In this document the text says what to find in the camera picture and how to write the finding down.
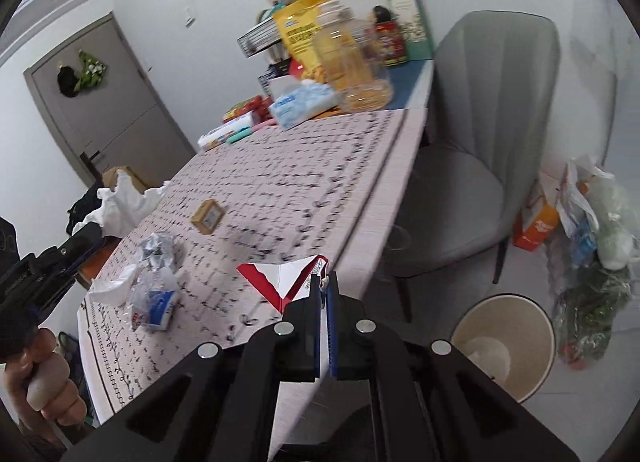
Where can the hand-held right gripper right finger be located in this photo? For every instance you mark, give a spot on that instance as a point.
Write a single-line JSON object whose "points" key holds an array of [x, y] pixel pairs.
{"points": [[333, 332]]}

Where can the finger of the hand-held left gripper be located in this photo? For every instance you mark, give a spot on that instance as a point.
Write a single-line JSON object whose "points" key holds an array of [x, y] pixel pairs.
{"points": [[82, 239]]}

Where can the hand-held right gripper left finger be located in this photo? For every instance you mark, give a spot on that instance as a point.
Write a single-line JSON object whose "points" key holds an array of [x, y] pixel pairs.
{"points": [[315, 327]]}

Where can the white tissue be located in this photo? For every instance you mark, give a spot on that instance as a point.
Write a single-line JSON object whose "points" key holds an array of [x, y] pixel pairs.
{"points": [[112, 287]]}

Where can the red and white paper wrapper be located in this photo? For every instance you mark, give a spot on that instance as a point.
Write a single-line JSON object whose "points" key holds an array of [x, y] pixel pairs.
{"points": [[280, 282]]}

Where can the silver foil wrapper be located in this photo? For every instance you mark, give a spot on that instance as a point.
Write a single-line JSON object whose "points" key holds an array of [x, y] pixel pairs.
{"points": [[157, 249]]}

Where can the blue and white plastic packet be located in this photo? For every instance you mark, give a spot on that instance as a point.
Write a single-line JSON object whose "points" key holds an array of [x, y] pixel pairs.
{"points": [[155, 304]]}

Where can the small brown cardboard box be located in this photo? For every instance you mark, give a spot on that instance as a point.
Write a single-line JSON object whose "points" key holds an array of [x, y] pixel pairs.
{"points": [[207, 217]]}

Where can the beige trash bin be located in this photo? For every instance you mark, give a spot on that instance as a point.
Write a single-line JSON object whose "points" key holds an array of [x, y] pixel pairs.
{"points": [[532, 342]]}

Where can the person's left hand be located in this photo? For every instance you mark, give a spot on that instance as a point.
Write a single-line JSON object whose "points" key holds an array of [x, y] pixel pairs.
{"points": [[17, 387]]}

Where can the orange stool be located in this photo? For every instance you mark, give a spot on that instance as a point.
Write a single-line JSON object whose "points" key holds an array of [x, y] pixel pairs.
{"points": [[97, 262]]}

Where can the black bag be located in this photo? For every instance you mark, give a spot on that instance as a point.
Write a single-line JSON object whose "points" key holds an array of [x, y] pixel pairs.
{"points": [[82, 207]]}

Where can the crumpled white plastic bag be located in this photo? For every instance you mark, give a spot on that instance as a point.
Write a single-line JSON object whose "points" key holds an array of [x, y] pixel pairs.
{"points": [[125, 202]]}

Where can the large brown cardboard box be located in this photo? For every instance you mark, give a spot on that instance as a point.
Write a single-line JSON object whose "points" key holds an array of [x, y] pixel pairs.
{"points": [[122, 176]]}

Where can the grey door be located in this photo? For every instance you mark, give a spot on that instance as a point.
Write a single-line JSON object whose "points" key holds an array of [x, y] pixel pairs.
{"points": [[125, 106]]}

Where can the patterned white tablecloth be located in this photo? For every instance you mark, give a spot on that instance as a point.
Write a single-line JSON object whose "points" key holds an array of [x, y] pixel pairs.
{"points": [[280, 176]]}

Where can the black hanging item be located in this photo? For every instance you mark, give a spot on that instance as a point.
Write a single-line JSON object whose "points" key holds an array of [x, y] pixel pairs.
{"points": [[67, 81]]}

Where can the green hanging item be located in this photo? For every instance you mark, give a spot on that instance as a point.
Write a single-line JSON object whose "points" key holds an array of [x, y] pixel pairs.
{"points": [[90, 71]]}

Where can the teal pen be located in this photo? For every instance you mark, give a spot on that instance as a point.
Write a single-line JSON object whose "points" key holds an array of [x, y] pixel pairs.
{"points": [[237, 135]]}

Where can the red snack packet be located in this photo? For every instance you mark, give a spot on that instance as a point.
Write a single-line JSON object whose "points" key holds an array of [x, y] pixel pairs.
{"points": [[245, 106]]}

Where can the grey upholstered chair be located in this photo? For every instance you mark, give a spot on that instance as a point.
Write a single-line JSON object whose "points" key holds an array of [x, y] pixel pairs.
{"points": [[475, 166]]}

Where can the blue tissue pack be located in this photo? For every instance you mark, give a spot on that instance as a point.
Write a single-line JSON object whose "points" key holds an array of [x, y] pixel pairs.
{"points": [[300, 104]]}

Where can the orange and white carton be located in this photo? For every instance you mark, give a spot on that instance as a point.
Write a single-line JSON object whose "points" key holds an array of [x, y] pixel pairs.
{"points": [[537, 227]]}

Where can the dark printed box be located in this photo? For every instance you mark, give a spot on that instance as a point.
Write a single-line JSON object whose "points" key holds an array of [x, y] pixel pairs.
{"points": [[272, 74]]}

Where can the clear plastic jar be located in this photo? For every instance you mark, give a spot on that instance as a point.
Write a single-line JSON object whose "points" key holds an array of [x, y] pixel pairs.
{"points": [[350, 66]]}

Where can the clear bag of greens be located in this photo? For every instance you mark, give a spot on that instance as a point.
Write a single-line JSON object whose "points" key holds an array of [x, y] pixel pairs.
{"points": [[595, 312]]}

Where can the red tin can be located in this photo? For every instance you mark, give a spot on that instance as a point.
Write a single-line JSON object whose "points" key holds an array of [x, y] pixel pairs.
{"points": [[392, 44]]}

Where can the white plastic bag of items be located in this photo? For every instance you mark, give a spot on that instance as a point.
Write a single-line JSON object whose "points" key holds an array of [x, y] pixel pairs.
{"points": [[610, 222]]}

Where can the yellow snack bag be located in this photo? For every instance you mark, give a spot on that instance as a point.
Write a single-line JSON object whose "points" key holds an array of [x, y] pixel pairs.
{"points": [[300, 26]]}

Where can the tall green box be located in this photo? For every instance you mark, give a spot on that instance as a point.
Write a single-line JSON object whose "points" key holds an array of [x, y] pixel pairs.
{"points": [[407, 6]]}

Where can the white wall switch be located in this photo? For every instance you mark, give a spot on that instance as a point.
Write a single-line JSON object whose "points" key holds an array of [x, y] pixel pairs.
{"points": [[189, 15]]}

